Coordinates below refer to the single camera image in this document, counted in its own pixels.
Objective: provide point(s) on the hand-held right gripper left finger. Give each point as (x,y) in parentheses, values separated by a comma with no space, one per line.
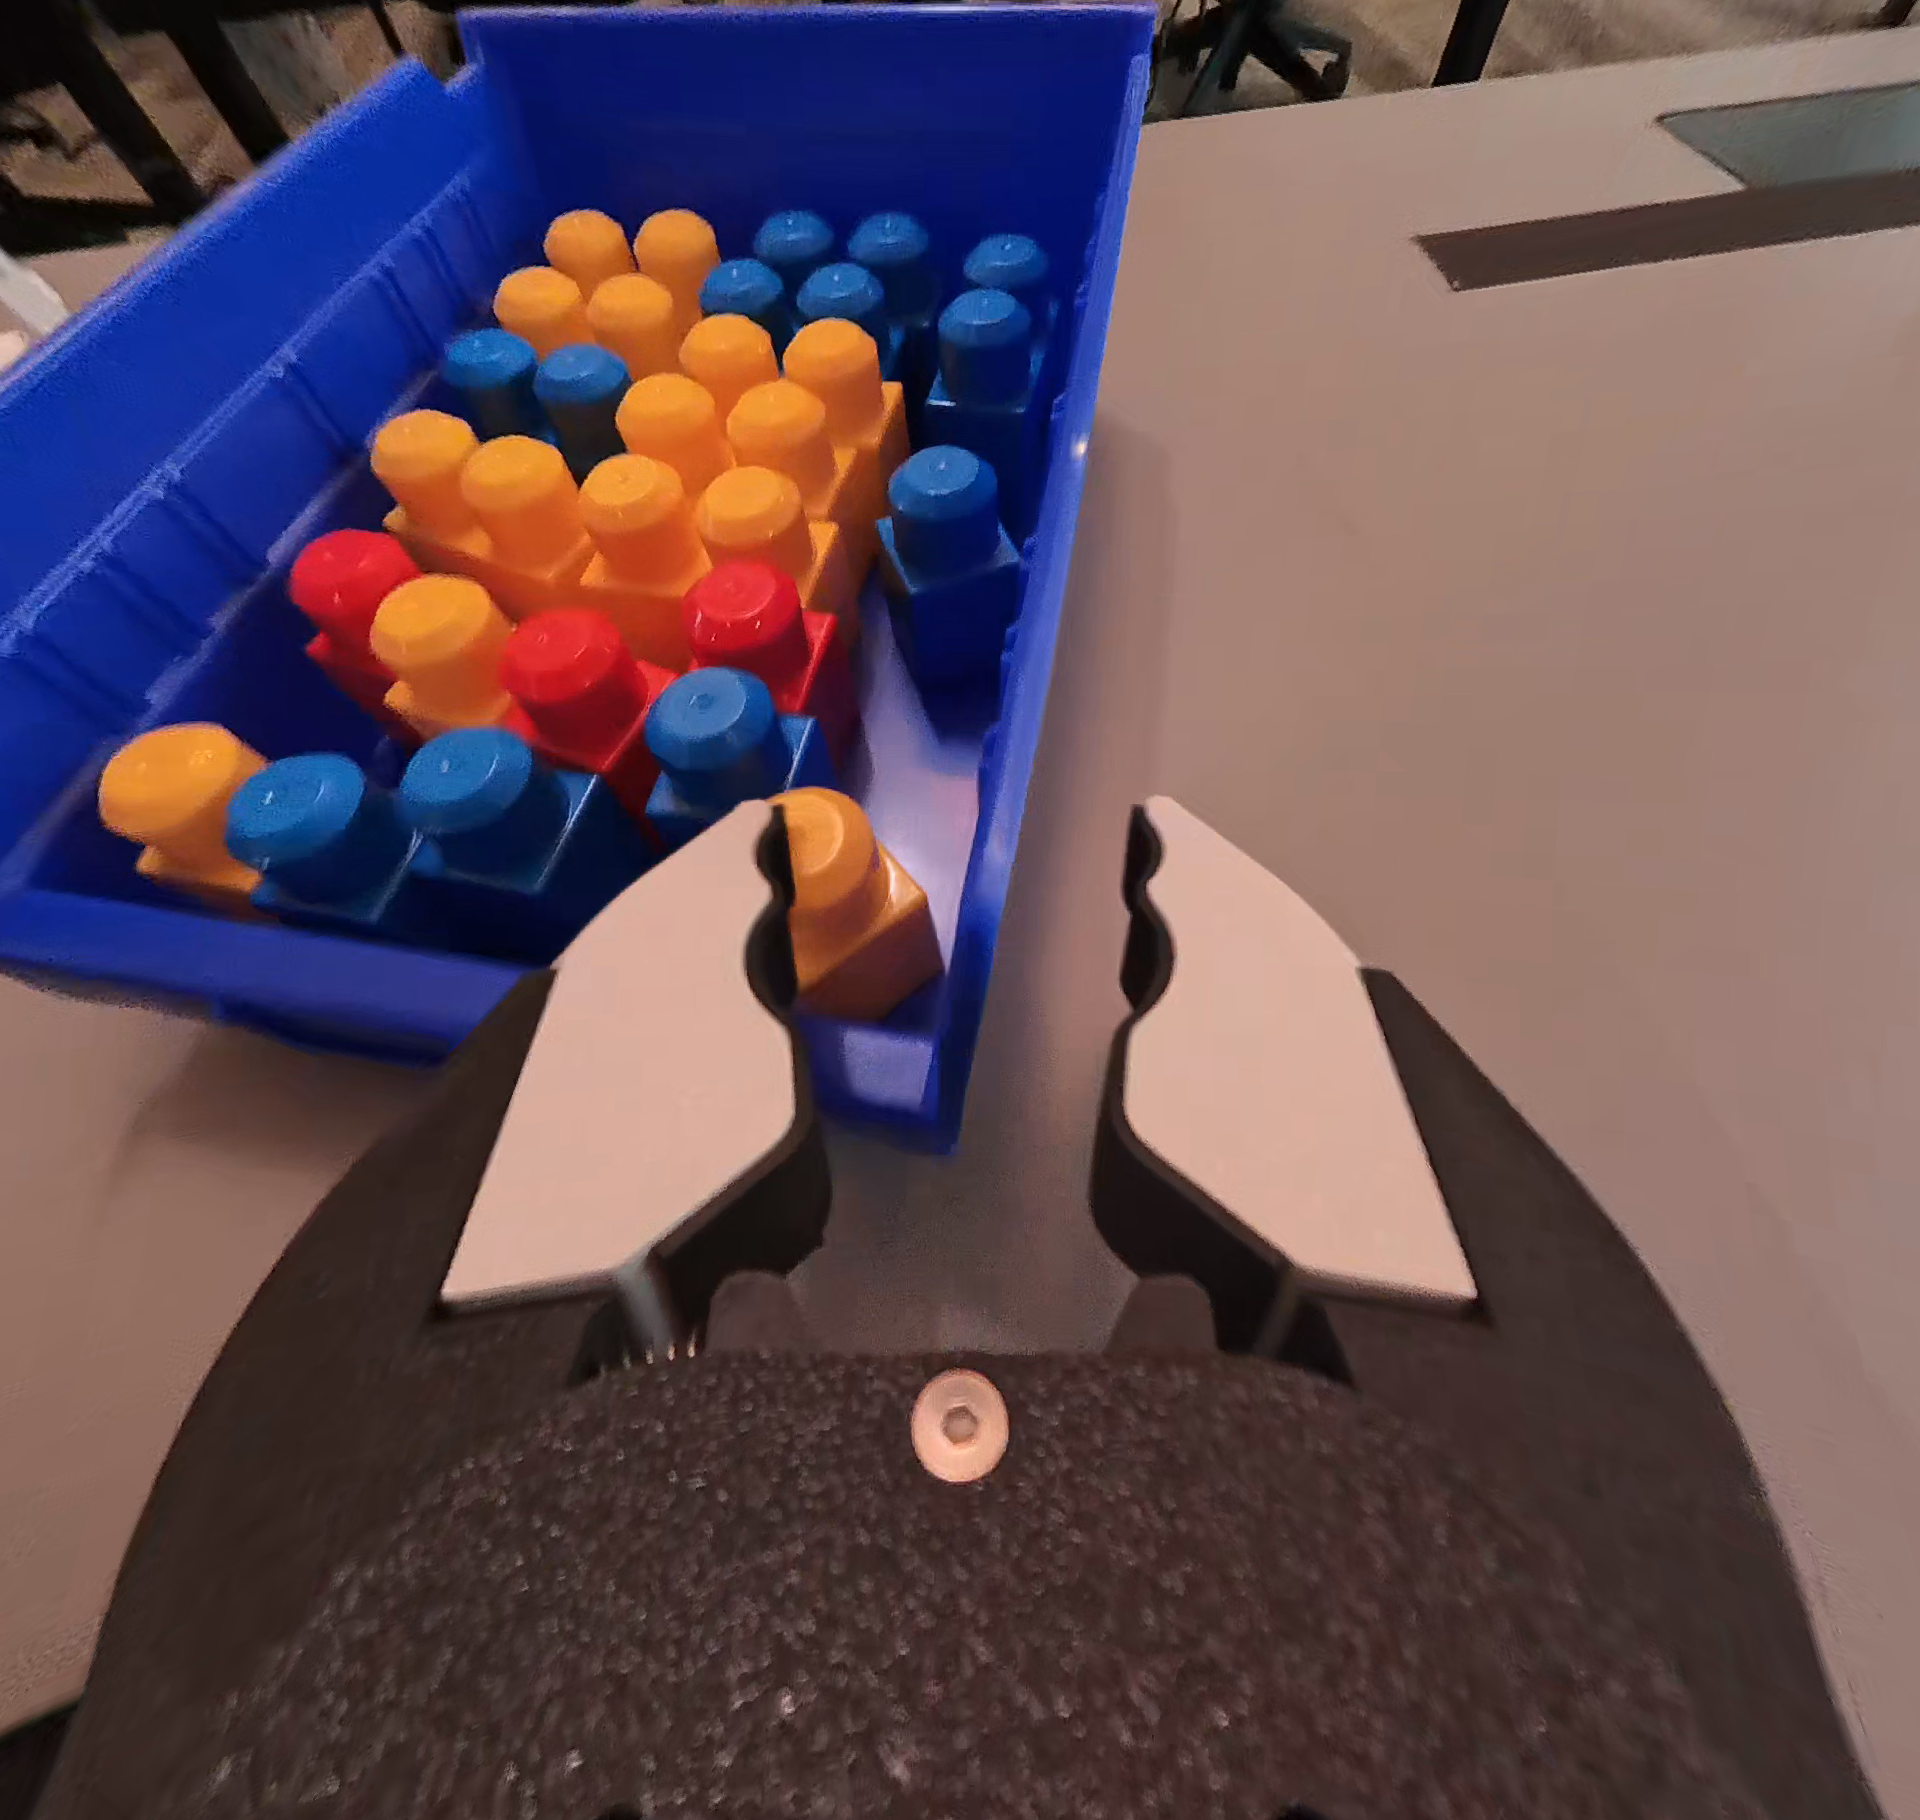
(632,1100)

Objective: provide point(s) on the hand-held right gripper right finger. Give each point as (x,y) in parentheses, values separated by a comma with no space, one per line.
(1291,1100)

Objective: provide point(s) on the orange one-stud mega block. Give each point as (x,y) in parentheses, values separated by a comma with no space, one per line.
(855,921)

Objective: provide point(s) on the pile of colourful mega blocks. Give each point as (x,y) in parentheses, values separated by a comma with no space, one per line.
(646,499)

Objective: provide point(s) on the blue plastic bin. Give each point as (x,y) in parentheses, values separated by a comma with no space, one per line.
(961,125)

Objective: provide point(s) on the black office chair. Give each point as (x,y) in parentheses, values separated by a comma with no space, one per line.
(1244,5)

